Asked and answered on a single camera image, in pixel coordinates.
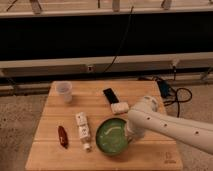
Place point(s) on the wooden cutting board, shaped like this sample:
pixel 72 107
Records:
pixel 153 153

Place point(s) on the green ceramic bowl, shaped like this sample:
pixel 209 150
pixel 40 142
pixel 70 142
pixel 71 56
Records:
pixel 110 136

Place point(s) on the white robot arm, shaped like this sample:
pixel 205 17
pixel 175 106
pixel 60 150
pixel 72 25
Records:
pixel 144 115

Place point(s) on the black rectangular block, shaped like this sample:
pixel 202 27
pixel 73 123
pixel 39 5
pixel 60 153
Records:
pixel 110 95

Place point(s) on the clear plastic cup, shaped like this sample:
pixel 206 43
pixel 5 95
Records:
pixel 64 90

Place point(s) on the white horizontal rail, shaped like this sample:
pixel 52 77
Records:
pixel 47 67

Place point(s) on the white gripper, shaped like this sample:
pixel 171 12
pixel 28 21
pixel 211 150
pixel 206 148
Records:
pixel 133 132

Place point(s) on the white tube bottle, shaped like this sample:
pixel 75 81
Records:
pixel 84 131

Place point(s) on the dark red chili pepper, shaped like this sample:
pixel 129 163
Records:
pixel 63 136

